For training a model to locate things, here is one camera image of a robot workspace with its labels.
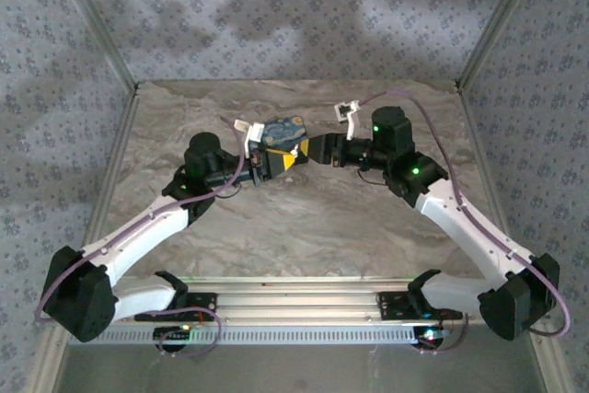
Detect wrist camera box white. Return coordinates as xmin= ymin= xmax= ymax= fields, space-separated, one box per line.
xmin=334 ymin=98 xmax=363 ymax=141
xmin=233 ymin=118 xmax=267 ymax=158

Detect starry night painted box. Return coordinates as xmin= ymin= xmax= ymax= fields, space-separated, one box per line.
xmin=256 ymin=115 xmax=310 ymax=168

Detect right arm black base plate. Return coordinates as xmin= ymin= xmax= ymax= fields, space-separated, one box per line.
xmin=375 ymin=289 xmax=464 ymax=321

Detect small circuit board with light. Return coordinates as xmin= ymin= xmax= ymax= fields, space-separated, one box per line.
xmin=413 ymin=326 xmax=451 ymax=343
xmin=154 ymin=325 xmax=194 ymax=341

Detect aluminium rail beam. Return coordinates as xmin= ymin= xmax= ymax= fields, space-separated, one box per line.
xmin=110 ymin=276 xmax=484 ymax=326

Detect aluminium side rail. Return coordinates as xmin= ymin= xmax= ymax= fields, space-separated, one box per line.
xmin=457 ymin=88 xmax=576 ymax=393
xmin=27 ymin=87 xmax=142 ymax=393

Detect aluminium frame post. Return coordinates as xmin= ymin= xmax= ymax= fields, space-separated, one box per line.
xmin=44 ymin=0 xmax=142 ymax=93
xmin=455 ymin=0 xmax=560 ymax=93

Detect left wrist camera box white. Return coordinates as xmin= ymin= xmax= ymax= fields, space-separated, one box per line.
xmin=233 ymin=118 xmax=267 ymax=158

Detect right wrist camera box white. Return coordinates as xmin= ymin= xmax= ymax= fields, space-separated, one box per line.
xmin=334 ymin=98 xmax=363 ymax=141

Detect slotted grey cable duct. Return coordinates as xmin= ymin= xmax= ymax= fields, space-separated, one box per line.
xmin=68 ymin=324 xmax=443 ymax=346

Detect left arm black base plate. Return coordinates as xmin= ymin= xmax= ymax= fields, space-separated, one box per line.
xmin=133 ymin=292 xmax=218 ymax=323

